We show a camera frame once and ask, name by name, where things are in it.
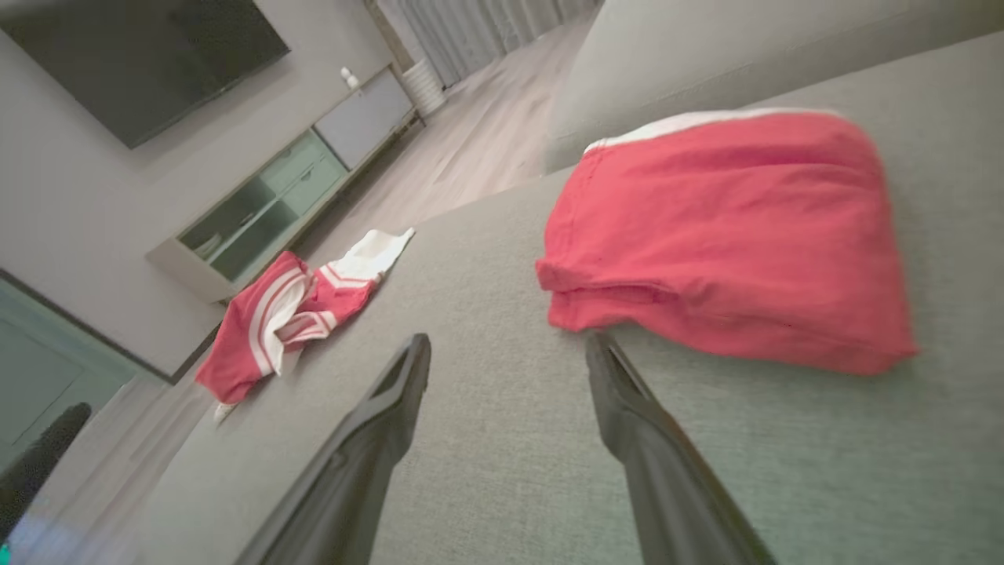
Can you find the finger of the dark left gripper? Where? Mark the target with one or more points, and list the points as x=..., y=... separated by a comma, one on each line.
x=39, y=463

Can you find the small white bottle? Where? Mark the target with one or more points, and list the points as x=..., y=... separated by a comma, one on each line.
x=351, y=78

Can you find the grey sofa cushion with seam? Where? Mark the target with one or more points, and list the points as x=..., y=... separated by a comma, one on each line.
x=706, y=55

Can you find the white ribbed cylinder bin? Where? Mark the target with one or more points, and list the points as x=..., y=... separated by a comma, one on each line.
x=424, y=88

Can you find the light grey curtain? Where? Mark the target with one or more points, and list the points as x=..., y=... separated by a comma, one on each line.
x=478, y=31

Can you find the dark framed glass panel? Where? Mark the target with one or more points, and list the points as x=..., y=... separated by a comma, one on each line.
x=47, y=369

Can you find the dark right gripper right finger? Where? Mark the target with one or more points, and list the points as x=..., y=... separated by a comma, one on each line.
x=667, y=486

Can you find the red shirt with number print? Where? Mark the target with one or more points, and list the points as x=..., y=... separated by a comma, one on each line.
x=251, y=345

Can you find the white low television cabinet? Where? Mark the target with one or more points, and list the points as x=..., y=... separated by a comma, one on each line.
x=259, y=212

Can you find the black flat screen television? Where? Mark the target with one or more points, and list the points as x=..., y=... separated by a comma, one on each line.
x=149, y=55

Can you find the red shirt with white trim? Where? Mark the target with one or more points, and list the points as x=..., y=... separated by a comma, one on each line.
x=729, y=235

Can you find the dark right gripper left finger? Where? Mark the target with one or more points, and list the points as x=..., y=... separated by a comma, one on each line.
x=353, y=479

